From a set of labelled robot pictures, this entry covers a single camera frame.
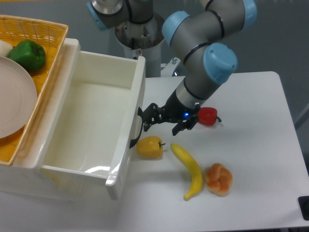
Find red bell pepper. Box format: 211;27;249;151
198;107;222;126

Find beige plate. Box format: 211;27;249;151
0;57;37;138

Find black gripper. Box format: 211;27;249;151
143;93;199;135

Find green bell pepper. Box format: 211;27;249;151
7;40;46;72

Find yellow woven basket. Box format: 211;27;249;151
0;15;69;166

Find black object at table edge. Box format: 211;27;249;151
298;196;309;221

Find white round vegetable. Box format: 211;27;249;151
0;40;13;57

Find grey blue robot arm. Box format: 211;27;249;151
87;0;257;134

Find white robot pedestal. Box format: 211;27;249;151
114;12;188;78

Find white drawer cabinet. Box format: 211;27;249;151
0;38;83;200

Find yellow banana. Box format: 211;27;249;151
170;144;203;201

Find yellow bell pepper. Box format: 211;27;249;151
136;136;165;159

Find orange knotted bread roll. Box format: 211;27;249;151
205;163;233;197

